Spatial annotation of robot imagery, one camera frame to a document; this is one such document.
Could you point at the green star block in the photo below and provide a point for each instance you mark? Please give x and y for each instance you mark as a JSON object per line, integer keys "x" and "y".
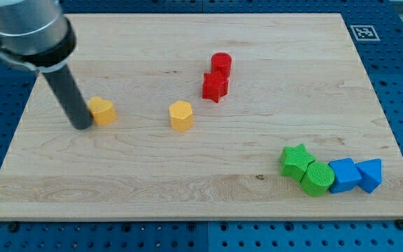
{"x": 294, "y": 161}

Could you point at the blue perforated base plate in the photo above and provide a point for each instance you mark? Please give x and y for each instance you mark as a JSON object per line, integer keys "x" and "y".
{"x": 383, "y": 61}

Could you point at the red star block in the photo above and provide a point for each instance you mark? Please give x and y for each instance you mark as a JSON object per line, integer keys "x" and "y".
{"x": 215, "y": 86}

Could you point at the wooden board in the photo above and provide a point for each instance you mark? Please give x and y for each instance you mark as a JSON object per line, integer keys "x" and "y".
{"x": 295, "y": 79}

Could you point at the blue triangle block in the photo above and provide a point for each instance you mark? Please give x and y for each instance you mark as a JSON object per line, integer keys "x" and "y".
{"x": 371, "y": 172}

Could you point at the yellow heart block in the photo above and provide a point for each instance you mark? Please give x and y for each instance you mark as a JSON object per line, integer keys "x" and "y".
{"x": 103, "y": 111}

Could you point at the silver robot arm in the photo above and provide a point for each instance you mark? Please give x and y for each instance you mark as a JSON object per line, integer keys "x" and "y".
{"x": 36, "y": 36}

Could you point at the green cylinder block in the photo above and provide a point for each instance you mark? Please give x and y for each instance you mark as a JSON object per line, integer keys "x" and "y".
{"x": 318, "y": 178}

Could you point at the red cylinder block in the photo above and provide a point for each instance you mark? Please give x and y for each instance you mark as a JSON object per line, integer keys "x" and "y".
{"x": 222, "y": 62}

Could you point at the blue cube block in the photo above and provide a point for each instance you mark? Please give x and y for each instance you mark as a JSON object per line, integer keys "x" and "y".
{"x": 346, "y": 175}

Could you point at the white fiducial marker tag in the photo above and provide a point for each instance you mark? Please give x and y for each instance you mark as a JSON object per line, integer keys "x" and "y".
{"x": 364, "y": 32}

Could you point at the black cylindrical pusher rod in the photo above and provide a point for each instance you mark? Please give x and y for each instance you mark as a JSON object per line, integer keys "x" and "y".
{"x": 64, "y": 87}

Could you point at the yellow hexagon block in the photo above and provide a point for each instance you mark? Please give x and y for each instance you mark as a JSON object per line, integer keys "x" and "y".
{"x": 181, "y": 116}

